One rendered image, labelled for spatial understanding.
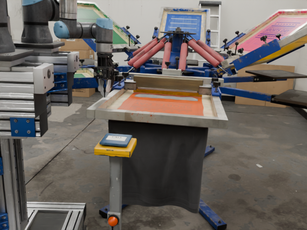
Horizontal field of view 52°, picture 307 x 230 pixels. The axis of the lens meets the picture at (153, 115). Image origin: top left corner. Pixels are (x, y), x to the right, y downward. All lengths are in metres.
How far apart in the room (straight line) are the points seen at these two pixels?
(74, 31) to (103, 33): 0.13
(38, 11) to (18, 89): 0.58
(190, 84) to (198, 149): 0.54
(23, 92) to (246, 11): 5.17
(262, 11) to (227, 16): 0.58
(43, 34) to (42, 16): 0.09
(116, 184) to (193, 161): 0.41
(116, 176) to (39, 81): 0.44
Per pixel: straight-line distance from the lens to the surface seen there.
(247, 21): 6.03
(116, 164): 1.18
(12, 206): 1.71
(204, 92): 1.84
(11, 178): 1.65
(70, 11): 1.47
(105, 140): 1.14
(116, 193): 1.24
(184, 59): 2.38
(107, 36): 1.47
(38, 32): 1.68
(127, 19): 6.09
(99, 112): 1.34
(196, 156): 1.44
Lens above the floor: 1.38
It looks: 16 degrees down
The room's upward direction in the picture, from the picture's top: 3 degrees clockwise
